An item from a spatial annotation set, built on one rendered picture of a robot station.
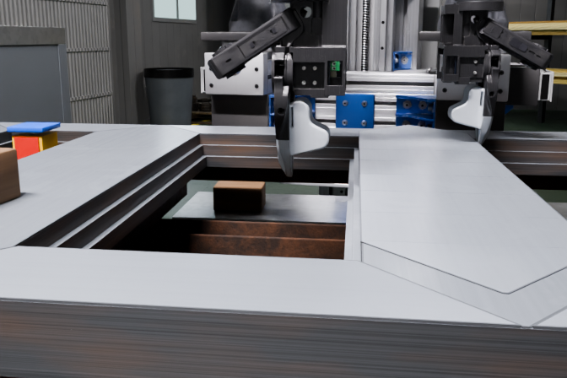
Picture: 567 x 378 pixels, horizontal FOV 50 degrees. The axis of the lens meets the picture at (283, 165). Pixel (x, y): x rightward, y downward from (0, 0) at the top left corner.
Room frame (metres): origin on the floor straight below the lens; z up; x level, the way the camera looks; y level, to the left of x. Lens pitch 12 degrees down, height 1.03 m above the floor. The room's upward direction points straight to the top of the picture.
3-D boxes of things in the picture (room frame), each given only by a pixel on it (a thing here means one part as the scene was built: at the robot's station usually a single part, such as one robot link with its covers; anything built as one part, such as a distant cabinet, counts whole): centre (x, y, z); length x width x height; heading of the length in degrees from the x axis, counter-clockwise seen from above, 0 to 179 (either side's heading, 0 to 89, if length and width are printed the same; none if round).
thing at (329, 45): (0.69, -0.03, 1.02); 0.09 x 0.08 x 0.12; 83
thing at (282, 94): (0.68, 0.00, 0.96); 0.05 x 0.02 x 0.09; 173
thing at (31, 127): (0.97, 0.40, 0.88); 0.06 x 0.06 x 0.02; 83
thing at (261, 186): (1.21, 0.09, 0.71); 0.10 x 0.06 x 0.05; 84
